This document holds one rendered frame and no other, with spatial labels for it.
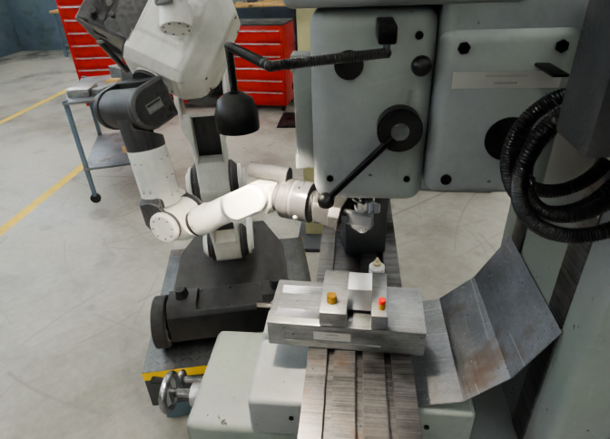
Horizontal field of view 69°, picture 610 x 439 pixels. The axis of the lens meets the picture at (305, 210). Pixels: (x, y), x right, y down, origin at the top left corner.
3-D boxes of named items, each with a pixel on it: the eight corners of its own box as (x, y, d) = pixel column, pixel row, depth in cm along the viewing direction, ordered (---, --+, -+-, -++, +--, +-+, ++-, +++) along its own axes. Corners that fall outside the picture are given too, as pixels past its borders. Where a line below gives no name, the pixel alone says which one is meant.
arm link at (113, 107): (112, 151, 105) (92, 93, 100) (142, 141, 112) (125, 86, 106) (142, 153, 99) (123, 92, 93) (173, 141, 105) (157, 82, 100)
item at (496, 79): (425, 196, 74) (444, 29, 61) (409, 141, 95) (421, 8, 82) (545, 198, 72) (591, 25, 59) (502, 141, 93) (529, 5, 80)
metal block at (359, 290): (347, 309, 100) (348, 288, 97) (349, 291, 105) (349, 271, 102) (370, 311, 99) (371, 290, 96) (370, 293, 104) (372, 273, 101)
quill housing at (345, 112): (312, 203, 79) (306, 8, 63) (320, 157, 97) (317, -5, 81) (422, 205, 77) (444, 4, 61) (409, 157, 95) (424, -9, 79)
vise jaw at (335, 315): (319, 326, 97) (318, 312, 95) (325, 281, 110) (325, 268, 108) (346, 327, 96) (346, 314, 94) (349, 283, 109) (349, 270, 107)
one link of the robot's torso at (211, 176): (196, 193, 165) (174, 63, 145) (243, 190, 166) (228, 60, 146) (191, 210, 151) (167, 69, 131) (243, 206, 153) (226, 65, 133)
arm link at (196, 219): (228, 229, 101) (171, 253, 110) (247, 210, 109) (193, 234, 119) (203, 190, 98) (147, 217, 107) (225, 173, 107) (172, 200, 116)
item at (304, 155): (296, 168, 85) (290, 54, 74) (298, 160, 89) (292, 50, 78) (316, 169, 85) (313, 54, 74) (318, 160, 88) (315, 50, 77)
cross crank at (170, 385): (151, 422, 126) (142, 395, 120) (166, 386, 136) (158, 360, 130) (205, 425, 124) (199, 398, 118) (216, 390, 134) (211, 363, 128)
